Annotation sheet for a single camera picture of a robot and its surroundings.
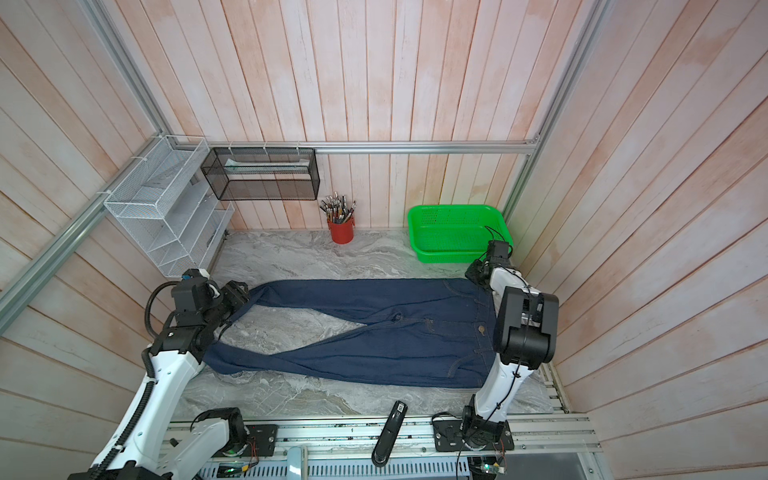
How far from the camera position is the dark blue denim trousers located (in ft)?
2.78

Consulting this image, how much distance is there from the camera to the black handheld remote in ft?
2.37

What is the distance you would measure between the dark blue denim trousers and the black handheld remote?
0.23ft
